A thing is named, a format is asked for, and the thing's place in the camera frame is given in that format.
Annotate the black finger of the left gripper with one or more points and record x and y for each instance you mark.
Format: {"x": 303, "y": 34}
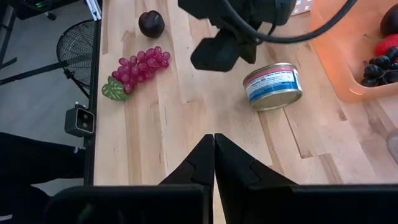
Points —
{"x": 214, "y": 53}

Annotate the person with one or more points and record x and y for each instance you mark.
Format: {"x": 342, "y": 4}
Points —
{"x": 31, "y": 161}

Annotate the black grape bunch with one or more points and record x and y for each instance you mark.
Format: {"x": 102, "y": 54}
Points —
{"x": 376, "y": 71}

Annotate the small red strawberry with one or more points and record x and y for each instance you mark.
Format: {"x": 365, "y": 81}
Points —
{"x": 387, "y": 45}

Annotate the black camera box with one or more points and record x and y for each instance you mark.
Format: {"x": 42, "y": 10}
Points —
{"x": 79, "y": 121}

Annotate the orange translucent plastic bin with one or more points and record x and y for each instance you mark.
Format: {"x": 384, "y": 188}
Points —
{"x": 342, "y": 46}

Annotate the can with white red label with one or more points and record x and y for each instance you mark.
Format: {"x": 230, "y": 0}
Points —
{"x": 273, "y": 84}

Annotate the purple grape bunch with leaf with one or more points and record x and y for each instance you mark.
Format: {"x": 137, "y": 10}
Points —
{"x": 140, "y": 65}

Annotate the dark plum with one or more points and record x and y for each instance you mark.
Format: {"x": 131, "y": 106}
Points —
{"x": 390, "y": 21}
{"x": 151, "y": 24}

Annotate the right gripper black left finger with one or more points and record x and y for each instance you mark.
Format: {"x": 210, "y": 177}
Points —
{"x": 202, "y": 171}

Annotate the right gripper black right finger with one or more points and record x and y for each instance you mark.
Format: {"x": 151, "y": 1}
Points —
{"x": 236, "y": 171}

